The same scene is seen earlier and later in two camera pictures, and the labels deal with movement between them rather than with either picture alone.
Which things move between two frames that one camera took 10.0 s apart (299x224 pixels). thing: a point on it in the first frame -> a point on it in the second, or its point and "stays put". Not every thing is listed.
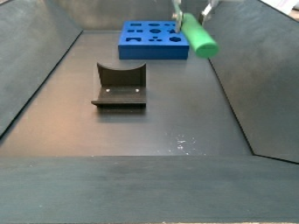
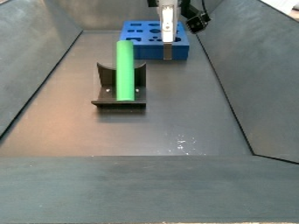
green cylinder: [199, 37] -> [125, 70]
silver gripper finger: [207, 10] -> [167, 22]
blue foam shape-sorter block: [152, 40] stays put
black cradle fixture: [123, 87] stays put
